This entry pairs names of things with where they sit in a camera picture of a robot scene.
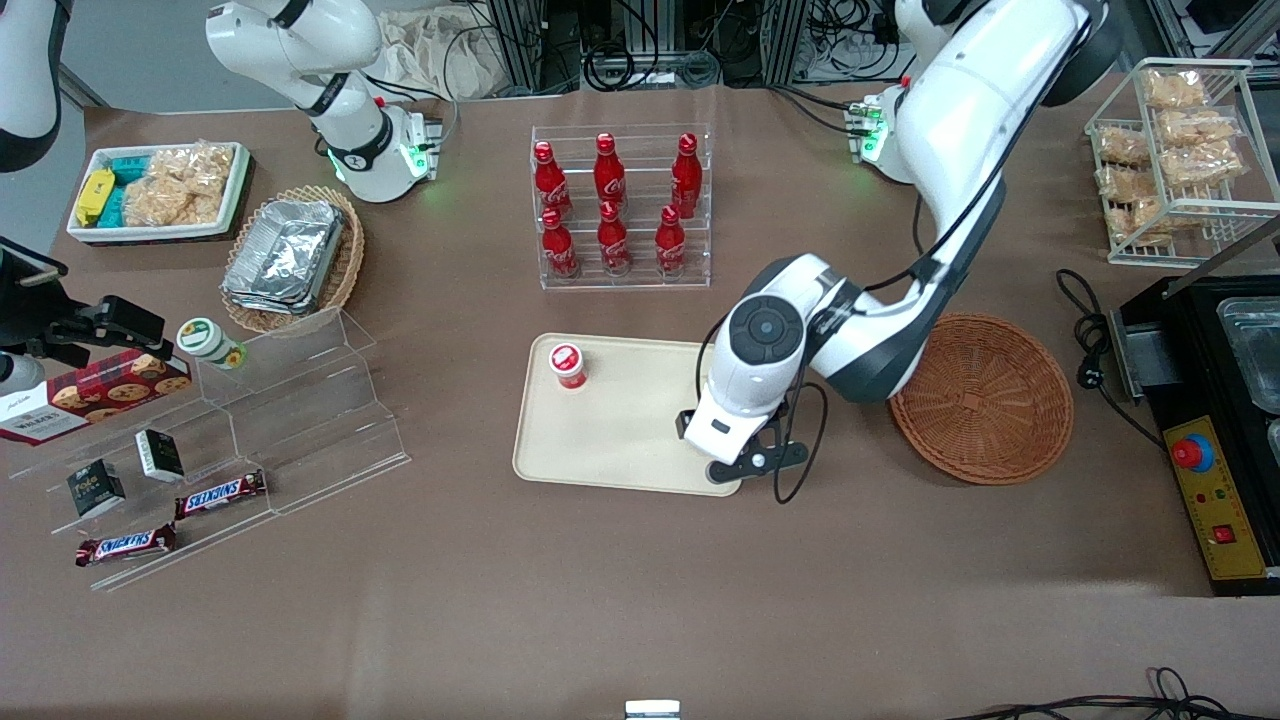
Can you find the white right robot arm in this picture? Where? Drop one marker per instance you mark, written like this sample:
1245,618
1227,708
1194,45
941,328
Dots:
345,120

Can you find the beige plastic tray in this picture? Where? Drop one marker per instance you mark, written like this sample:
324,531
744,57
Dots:
620,430

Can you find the round brown wicker basket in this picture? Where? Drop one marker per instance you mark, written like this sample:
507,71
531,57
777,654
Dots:
990,400

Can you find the oval light wicker basket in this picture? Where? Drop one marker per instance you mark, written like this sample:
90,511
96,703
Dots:
345,270

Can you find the red tartan cookie box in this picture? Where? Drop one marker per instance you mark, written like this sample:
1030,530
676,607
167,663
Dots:
100,395

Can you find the small black white box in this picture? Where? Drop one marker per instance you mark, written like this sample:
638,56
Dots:
160,456

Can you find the clear acrylic bottle rack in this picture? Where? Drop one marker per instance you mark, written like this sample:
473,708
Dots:
625,282

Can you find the red white lidded cup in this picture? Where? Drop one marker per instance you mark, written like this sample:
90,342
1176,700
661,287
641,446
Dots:
567,364

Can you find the red cola bottle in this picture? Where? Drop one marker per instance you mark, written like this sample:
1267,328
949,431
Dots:
560,250
686,175
550,180
670,248
609,170
614,245

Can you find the green white yogurt bottle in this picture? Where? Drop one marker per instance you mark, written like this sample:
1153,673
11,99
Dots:
205,340

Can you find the white rectangular plastic bin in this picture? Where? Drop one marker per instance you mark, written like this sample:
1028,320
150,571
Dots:
150,232

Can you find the yellow snack packet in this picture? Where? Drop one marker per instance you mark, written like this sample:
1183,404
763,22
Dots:
95,195

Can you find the brown Snickers bar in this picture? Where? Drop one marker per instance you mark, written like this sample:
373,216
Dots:
125,545
220,495

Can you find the teal snack packet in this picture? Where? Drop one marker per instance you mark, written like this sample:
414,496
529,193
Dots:
128,170

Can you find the clear bag of crackers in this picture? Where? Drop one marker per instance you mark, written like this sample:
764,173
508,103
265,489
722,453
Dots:
180,185

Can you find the clear acrylic stepped shelf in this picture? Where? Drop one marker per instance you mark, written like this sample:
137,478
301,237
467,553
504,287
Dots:
300,420

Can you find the stack of foil trays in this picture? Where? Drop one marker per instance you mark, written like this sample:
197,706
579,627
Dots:
285,255

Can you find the small white grey device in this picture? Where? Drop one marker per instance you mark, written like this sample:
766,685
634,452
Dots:
652,710

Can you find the clear bag of fried snacks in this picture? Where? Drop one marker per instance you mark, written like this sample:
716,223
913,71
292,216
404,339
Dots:
1128,183
1122,147
1200,145
1135,222
1175,90

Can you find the red emergency stop button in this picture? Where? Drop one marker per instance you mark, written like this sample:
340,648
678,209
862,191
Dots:
1192,454

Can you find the black sealing machine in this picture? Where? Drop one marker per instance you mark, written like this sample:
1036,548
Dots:
1195,350

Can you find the beige cloth bag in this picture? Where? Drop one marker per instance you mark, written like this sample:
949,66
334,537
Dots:
440,55

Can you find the steel pan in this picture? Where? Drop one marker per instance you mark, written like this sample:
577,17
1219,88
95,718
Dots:
1255,350

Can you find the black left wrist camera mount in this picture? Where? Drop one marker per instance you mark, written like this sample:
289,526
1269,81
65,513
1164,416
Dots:
775,462

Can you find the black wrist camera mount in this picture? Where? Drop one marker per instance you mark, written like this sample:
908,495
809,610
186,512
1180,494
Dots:
120,322
775,462

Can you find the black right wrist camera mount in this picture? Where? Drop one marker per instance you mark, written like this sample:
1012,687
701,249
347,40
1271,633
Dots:
120,322

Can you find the aluminium frame rack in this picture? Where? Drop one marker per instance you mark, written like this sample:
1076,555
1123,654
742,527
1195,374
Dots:
525,45

